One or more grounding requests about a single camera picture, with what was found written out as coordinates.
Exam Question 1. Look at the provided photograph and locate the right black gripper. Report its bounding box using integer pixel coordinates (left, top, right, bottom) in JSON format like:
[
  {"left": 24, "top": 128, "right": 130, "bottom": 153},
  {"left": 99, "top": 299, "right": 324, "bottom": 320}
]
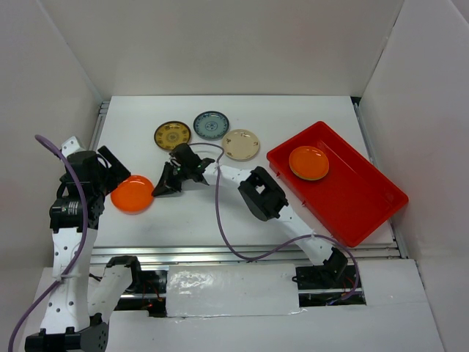
[{"left": 152, "top": 162, "right": 191, "bottom": 197}]

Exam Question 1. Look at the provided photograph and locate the orange plate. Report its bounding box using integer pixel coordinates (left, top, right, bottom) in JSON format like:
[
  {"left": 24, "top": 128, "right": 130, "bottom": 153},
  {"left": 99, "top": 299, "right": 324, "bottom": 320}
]
[
  {"left": 111, "top": 175, "right": 154, "bottom": 214},
  {"left": 289, "top": 146, "right": 329, "bottom": 175}
]

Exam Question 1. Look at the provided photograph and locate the yellow patterned plate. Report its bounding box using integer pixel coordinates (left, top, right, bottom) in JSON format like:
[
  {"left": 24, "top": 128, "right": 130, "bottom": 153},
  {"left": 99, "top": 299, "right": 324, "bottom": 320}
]
[{"left": 153, "top": 121, "right": 192, "bottom": 151}]

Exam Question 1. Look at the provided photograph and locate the green plate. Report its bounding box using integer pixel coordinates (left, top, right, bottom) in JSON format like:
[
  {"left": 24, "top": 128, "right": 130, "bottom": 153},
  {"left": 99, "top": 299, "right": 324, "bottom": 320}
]
[{"left": 295, "top": 173, "right": 328, "bottom": 181}]

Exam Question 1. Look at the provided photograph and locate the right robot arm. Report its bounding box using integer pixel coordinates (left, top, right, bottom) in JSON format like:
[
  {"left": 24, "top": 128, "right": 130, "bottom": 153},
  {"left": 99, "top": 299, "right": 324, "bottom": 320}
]
[{"left": 152, "top": 143, "right": 348, "bottom": 287}]

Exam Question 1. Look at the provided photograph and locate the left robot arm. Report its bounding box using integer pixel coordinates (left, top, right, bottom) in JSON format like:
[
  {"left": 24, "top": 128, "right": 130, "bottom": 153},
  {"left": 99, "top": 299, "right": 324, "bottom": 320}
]
[{"left": 25, "top": 136, "right": 145, "bottom": 351}]

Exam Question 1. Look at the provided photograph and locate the red plastic bin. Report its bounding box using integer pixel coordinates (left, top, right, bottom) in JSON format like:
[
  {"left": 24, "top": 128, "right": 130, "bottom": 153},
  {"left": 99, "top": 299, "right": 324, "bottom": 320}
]
[{"left": 267, "top": 121, "right": 409, "bottom": 247}]

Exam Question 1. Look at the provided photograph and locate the blue patterned plate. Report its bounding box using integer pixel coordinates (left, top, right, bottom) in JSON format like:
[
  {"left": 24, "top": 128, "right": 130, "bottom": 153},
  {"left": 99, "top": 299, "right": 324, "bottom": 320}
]
[{"left": 193, "top": 111, "right": 230, "bottom": 141}]

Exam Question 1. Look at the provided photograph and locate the beige floral plate back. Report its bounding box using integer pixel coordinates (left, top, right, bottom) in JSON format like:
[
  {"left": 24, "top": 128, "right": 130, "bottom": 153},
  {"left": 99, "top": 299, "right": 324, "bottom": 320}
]
[{"left": 222, "top": 129, "right": 260, "bottom": 161}]

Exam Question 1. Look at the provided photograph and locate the white foil-taped panel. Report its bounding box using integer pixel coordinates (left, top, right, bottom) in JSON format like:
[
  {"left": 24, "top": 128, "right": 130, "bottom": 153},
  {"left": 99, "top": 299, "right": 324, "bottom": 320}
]
[{"left": 166, "top": 263, "right": 300, "bottom": 318}]

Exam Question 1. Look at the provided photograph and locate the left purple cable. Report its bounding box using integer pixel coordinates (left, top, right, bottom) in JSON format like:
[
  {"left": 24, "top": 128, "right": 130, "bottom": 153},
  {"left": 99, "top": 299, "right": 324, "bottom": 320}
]
[{"left": 7, "top": 134, "right": 89, "bottom": 352}]

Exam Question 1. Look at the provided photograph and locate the aluminium rail frame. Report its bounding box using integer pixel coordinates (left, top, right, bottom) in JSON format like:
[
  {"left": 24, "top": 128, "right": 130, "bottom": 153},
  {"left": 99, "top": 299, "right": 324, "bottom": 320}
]
[{"left": 91, "top": 96, "right": 401, "bottom": 268}]

